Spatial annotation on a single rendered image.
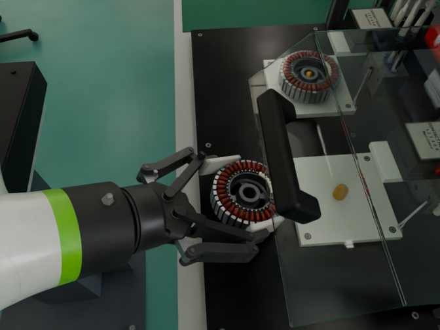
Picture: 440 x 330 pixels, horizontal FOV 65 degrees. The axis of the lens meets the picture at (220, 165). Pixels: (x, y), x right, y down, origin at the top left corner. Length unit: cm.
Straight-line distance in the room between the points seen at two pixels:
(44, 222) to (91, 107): 149
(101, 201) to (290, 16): 70
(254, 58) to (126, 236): 52
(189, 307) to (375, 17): 54
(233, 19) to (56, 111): 116
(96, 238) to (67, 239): 3
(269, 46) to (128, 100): 110
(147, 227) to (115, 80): 156
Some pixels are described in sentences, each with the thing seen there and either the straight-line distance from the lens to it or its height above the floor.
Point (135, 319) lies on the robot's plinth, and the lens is 130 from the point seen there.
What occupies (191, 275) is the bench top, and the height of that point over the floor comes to 75.
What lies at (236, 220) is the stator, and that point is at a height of 83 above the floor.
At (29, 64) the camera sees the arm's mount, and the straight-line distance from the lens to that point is 78.
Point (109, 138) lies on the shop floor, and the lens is 166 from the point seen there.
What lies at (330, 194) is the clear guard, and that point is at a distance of 27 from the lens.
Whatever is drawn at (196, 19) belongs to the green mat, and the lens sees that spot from 90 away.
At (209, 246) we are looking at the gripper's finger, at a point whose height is 88.
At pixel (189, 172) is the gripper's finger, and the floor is 87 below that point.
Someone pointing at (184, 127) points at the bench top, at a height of 75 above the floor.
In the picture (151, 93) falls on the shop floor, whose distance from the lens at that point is 179.
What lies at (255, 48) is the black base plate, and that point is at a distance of 79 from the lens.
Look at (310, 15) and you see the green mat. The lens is 94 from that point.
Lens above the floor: 127
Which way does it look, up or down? 58 degrees down
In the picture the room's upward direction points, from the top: straight up
